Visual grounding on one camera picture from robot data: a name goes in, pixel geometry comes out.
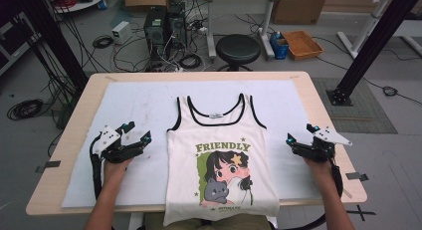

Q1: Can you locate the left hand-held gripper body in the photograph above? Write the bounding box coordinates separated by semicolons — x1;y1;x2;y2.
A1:
91;124;134;165

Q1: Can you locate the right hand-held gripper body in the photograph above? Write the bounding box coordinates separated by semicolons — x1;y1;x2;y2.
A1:
298;125;353;164

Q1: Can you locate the white printed tank top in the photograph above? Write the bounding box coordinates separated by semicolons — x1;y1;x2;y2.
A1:
162;93;281;227

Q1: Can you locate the person's left hand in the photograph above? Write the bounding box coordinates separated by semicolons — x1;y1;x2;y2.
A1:
103;156;135;188

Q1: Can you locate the person's right hand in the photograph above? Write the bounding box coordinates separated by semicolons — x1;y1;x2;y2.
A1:
303;156;336;188

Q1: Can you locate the white felt mat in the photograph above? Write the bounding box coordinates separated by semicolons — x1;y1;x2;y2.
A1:
61;79;321;209

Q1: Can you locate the grey floor mat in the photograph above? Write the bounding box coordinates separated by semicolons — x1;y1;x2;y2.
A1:
311;77;399;135

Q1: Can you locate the black tape strip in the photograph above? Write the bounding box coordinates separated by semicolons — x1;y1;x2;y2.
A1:
35;159;62;174
344;171;369;182

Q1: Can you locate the black tape cross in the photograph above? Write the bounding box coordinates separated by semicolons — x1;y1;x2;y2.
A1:
345;204;377;222

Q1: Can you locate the wooden tray on floor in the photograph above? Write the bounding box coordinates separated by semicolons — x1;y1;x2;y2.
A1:
281;30;324;62

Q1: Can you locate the light wooden table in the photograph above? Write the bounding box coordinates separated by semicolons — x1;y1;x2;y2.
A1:
25;71;368;217

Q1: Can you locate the blue box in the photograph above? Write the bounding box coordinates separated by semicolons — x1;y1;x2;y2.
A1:
269;31;291;61

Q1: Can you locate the white power supply box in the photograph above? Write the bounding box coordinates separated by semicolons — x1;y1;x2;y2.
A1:
110;20;133;46

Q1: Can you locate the black computer tower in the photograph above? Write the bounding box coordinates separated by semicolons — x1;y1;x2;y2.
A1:
166;1;189;51
142;6;169;60

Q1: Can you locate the black round stool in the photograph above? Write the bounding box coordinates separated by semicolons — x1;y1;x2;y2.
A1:
215;33;263;73

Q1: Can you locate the white metal stand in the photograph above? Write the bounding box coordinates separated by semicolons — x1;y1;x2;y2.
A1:
336;0;422;60

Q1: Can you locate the large brown cardboard box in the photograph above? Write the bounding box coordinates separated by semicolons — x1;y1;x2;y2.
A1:
271;0;329;26

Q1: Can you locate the dark equipment rack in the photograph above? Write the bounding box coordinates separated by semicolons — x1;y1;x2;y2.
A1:
0;10;42;76

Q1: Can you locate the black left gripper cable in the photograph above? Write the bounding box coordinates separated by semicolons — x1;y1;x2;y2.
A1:
89;131;105;202

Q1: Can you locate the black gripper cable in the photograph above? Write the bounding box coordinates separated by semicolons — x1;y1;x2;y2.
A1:
89;131;105;202
281;155;344;230

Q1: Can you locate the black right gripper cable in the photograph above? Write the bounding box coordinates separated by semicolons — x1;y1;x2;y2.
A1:
281;155;344;230

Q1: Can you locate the black floor cable with coil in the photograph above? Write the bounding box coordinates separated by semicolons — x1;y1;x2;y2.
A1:
312;35;422;107

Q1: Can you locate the large black cable coil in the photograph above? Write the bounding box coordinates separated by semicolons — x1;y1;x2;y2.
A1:
6;98;45;121

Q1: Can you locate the small black cable coil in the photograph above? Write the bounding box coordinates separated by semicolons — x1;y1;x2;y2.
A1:
92;34;115;50

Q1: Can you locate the black metal post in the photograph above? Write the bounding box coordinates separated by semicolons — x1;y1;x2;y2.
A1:
325;0;422;108
12;0;90;92

